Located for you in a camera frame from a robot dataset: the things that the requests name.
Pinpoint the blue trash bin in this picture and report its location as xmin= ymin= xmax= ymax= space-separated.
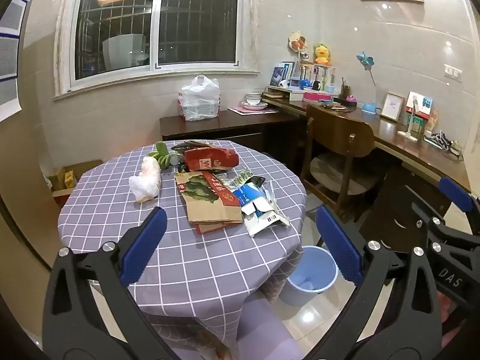
xmin=279 ymin=245 xmax=339 ymax=307

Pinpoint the white framed window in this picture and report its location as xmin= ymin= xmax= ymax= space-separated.
xmin=54 ymin=0 xmax=260 ymax=100

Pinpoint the brown cardboard box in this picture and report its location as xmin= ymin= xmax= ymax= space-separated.
xmin=47 ymin=159 xmax=104 ymax=205

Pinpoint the long wooden desk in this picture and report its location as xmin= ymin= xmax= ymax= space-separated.
xmin=260 ymin=95 xmax=473 ymax=256

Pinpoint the green banana peel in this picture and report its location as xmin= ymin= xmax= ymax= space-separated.
xmin=147 ymin=141 xmax=181 ymax=169

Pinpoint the white plastic bag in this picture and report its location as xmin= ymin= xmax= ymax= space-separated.
xmin=177 ymin=76 xmax=221 ymax=122

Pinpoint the striped strap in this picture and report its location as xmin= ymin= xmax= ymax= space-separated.
xmin=424 ymin=131 xmax=456 ymax=151

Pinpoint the white paper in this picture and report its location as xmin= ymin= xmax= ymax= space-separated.
xmin=128 ymin=156 xmax=163 ymax=203

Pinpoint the row of books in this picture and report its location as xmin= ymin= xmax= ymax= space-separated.
xmin=270 ymin=60 xmax=336 ymax=92

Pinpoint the pink paper sheet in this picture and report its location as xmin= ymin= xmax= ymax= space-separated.
xmin=229 ymin=106 xmax=280 ymax=115

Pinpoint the green white wrapper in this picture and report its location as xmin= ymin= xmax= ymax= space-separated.
xmin=227 ymin=167 xmax=256 ymax=188

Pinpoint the blue white milk carton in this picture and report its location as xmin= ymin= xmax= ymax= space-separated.
xmin=232 ymin=182 xmax=291 ymax=238

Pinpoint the red snack bag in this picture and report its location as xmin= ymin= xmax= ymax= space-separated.
xmin=183 ymin=147 xmax=239 ymax=173

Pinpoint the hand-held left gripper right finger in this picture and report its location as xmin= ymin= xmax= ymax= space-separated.
xmin=296 ymin=204 xmax=447 ymax=360

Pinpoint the white phone stand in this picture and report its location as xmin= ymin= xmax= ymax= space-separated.
xmin=397 ymin=95 xmax=421 ymax=142

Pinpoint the blue desk lamp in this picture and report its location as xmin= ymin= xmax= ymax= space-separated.
xmin=356 ymin=52 xmax=377 ymax=114

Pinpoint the wooden photo frame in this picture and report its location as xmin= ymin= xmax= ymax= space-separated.
xmin=380 ymin=92 xmax=405 ymax=122

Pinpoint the pink box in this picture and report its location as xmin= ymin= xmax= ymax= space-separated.
xmin=303 ymin=90 xmax=334 ymax=102

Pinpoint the white wall chart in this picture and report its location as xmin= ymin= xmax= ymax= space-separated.
xmin=0 ymin=0 xmax=40 ymax=121

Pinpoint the round cartoon hand fan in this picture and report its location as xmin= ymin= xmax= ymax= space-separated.
xmin=287 ymin=31 xmax=309 ymax=64

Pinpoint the grey seat cushion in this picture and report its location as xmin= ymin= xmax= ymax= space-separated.
xmin=310 ymin=152 xmax=379 ymax=196

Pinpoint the stack of brown books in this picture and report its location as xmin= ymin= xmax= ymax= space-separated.
xmin=261 ymin=84 xmax=301 ymax=101

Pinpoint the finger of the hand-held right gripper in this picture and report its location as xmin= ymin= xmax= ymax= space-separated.
xmin=438 ymin=176 xmax=480 ymax=233
xmin=407 ymin=187 xmax=480 ymax=257

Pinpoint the yellow duck plush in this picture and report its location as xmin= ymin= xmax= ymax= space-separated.
xmin=313 ymin=44 xmax=332 ymax=65

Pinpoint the desk calendar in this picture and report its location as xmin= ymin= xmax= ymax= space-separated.
xmin=406 ymin=91 xmax=434 ymax=119

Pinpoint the purple cushioned stool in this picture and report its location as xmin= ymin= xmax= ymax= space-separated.
xmin=240 ymin=296 xmax=304 ymax=360

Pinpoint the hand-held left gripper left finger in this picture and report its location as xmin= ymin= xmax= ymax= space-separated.
xmin=42 ymin=206 xmax=181 ymax=360

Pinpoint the wooden chair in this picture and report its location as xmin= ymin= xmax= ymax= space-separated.
xmin=300 ymin=104 xmax=379 ymax=226

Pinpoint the brown printed paper bag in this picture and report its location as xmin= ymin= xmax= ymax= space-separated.
xmin=174 ymin=170 xmax=244 ymax=235

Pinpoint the dark wooden cabinet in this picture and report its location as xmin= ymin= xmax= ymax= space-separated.
xmin=159 ymin=109 xmax=306 ymax=166

